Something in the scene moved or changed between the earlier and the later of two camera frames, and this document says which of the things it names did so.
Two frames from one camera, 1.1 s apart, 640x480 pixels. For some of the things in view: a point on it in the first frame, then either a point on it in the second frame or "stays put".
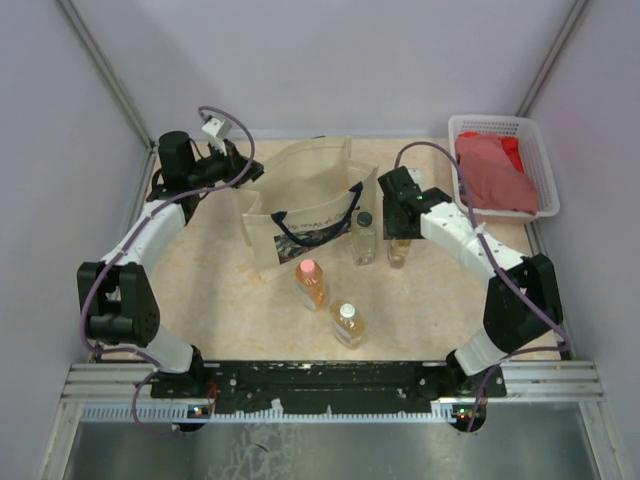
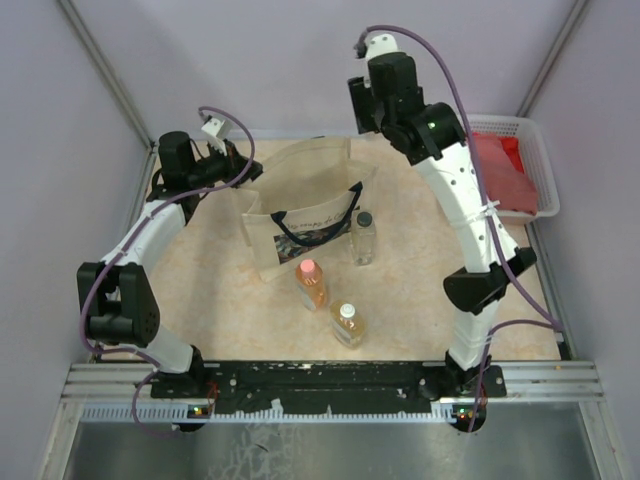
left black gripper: (235, 163) stays put
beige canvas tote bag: (305, 206) stays put
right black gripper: (392, 231) → (359, 94)
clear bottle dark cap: (363, 237) stays put
